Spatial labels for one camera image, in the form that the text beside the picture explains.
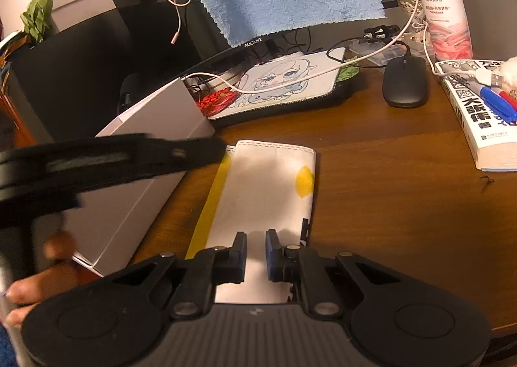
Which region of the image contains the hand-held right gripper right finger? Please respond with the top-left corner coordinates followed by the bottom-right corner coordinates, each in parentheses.
top-left (264, 229), bottom-right (405, 316)

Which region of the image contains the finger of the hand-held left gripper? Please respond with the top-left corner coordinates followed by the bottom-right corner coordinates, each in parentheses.
top-left (79, 133), bottom-right (227, 192)

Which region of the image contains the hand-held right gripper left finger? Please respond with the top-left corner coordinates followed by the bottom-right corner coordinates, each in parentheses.
top-left (101, 232), bottom-right (248, 319)

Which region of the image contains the white cardboard box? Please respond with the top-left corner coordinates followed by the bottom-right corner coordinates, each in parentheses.
top-left (65, 78), bottom-right (216, 276)

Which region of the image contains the person's left hand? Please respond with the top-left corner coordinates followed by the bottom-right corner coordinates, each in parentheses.
top-left (4, 230), bottom-right (102, 327)

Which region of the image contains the small black desk device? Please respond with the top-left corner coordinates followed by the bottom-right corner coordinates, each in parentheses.
top-left (117, 74), bottom-right (143, 115)

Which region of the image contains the black monitor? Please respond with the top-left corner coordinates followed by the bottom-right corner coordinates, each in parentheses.
top-left (109, 0), bottom-right (398, 73)

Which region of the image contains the cartoon print mouse pad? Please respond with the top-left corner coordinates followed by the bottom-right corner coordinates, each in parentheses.
top-left (206, 47), bottom-right (350, 122)

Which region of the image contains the green paper plant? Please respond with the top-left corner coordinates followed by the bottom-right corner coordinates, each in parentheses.
top-left (22, 0), bottom-right (55, 44)

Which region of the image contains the grey storage box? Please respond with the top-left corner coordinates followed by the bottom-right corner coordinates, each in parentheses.
top-left (44, 0), bottom-right (127, 34)

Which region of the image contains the green patterned coaster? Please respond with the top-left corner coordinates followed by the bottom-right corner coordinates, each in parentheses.
top-left (333, 63), bottom-right (361, 83)

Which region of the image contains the black computer mouse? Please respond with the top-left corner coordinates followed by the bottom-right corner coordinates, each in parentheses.
top-left (382, 55), bottom-right (428, 108)

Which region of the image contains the clear plastic case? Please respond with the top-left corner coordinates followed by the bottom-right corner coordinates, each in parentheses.
top-left (347, 38), bottom-right (409, 67)

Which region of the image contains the white paperback book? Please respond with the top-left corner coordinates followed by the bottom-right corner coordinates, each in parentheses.
top-left (434, 59), bottom-right (517, 171)

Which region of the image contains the black hair clip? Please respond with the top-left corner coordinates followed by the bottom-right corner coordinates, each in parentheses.
top-left (364, 23), bottom-right (401, 41)

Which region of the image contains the blue marker pen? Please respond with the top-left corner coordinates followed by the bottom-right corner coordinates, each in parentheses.
top-left (477, 84), bottom-right (517, 122)

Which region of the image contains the white fluffy ball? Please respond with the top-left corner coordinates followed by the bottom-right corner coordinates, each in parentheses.
top-left (495, 56), bottom-right (517, 98)

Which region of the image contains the white and pink pump bottle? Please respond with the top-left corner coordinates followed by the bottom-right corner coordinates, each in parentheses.
top-left (416, 0), bottom-right (473, 62)

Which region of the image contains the red coiled cable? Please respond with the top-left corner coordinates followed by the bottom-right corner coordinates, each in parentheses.
top-left (196, 90), bottom-right (238, 118)

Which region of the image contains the white charging cable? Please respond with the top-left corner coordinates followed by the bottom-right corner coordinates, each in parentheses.
top-left (180, 0), bottom-right (421, 95)

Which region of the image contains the white cable with metal plug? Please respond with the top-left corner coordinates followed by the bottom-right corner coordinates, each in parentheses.
top-left (420, 15), bottom-right (514, 87)

